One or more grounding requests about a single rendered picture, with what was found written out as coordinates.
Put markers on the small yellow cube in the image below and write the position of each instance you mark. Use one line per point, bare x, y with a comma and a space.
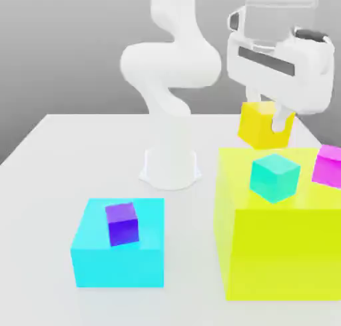
255, 126

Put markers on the small magenta cube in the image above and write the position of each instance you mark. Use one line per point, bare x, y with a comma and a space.
329, 168

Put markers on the large cyan box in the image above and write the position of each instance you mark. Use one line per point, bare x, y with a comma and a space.
117, 262

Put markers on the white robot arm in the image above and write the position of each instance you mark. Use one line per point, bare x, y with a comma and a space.
170, 62

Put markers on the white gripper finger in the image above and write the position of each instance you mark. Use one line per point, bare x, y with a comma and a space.
252, 94
279, 119

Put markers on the small teal cube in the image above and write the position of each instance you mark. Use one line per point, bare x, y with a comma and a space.
274, 178

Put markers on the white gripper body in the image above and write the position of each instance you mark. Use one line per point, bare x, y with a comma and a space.
306, 88

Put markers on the large lime yellow box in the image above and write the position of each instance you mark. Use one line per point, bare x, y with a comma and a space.
282, 251

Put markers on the small purple cube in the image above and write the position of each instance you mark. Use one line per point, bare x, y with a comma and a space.
122, 224

